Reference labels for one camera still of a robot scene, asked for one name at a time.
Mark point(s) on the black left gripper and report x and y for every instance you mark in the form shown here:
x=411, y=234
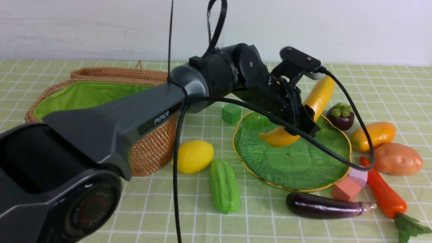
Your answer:
x=276, y=97

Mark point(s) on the yellow toy banana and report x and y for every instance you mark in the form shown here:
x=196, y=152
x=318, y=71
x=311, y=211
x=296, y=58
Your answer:
x=317, y=100

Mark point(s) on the orange toy mango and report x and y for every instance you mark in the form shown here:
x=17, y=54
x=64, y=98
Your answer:
x=380, y=132

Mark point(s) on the purple toy eggplant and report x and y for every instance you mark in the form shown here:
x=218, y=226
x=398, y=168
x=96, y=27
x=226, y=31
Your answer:
x=324, y=208

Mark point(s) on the brown toy potato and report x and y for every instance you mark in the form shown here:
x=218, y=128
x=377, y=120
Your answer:
x=397, y=159

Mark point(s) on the green toy bitter gourd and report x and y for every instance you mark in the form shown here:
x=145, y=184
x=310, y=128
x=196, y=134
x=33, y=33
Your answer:
x=224, y=187

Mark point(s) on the yellow toy lemon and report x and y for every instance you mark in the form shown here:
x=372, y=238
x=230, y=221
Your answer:
x=194, y=156

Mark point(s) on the orange toy carrot green leaves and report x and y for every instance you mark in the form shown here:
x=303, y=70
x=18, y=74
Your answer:
x=394, y=207

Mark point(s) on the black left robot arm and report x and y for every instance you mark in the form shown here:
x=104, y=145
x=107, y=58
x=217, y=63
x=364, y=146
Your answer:
x=60, y=179

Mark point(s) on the dark purple toy mangosteen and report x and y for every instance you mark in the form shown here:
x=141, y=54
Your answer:
x=341, y=116

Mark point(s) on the green leaf glass plate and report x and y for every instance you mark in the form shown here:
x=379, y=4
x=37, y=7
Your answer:
x=300, y=166

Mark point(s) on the light purple foam block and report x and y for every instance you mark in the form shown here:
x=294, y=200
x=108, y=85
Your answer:
x=359, y=177

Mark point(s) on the salmon pink foam block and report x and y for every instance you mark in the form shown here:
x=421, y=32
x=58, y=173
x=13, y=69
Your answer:
x=346, y=190

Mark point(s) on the green foam cube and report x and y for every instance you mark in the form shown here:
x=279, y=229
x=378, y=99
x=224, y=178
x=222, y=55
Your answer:
x=231, y=113

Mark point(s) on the green checkered tablecloth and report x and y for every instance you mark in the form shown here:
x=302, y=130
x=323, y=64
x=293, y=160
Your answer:
x=397, y=94

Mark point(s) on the woven wicker basket lid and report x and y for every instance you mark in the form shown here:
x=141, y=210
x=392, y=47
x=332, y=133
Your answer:
x=135, y=75

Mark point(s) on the woven wicker basket green lining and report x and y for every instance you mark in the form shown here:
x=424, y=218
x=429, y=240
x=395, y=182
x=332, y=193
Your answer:
x=149, y=154

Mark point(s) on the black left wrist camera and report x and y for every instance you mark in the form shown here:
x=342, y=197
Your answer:
x=295, y=64

